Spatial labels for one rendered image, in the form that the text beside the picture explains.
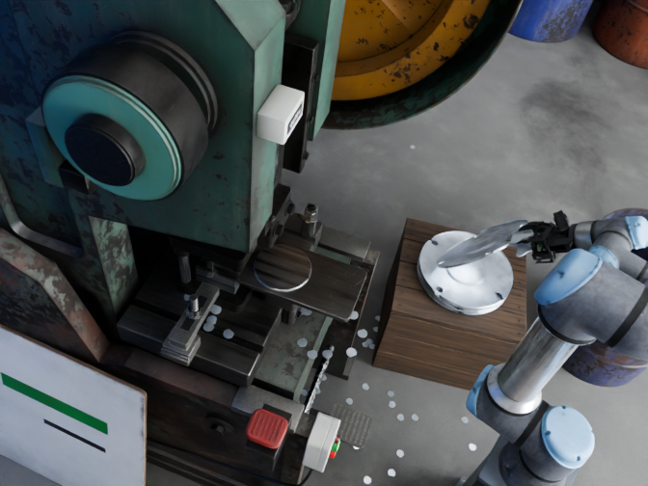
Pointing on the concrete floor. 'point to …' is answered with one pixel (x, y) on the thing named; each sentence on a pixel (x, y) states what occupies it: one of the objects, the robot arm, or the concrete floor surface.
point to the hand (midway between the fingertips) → (512, 239)
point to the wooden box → (444, 321)
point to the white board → (68, 417)
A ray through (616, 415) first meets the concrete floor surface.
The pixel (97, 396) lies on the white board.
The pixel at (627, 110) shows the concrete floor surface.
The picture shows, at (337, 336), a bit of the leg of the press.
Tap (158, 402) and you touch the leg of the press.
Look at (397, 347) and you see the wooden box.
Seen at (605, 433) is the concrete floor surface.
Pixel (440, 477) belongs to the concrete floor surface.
